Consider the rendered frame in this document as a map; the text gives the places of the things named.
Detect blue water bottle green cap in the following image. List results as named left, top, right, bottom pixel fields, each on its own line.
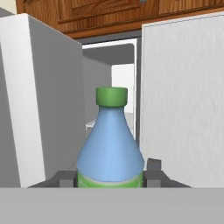
left=75, top=86, right=145, bottom=189

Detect white fridge door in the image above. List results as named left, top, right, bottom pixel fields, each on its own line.
left=139, top=10, right=224, bottom=189

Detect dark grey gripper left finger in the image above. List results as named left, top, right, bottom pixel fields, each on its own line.
left=28, top=170, right=79, bottom=189

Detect white freezer door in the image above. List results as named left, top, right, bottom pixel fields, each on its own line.
left=0, top=12, right=87, bottom=189

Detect brown wooden wall cupboards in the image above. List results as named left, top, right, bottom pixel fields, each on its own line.
left=15, top=0, right=224, bottom=40

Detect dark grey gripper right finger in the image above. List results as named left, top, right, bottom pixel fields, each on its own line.
left=143, top=157, right=193, bottom=189

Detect white wire freezer shelf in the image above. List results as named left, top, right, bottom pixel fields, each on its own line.
left=85, top=118, right=98, bottom=131

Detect white fridge body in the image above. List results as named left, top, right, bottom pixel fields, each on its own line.
left=76, top=28, right=143, bottom=148

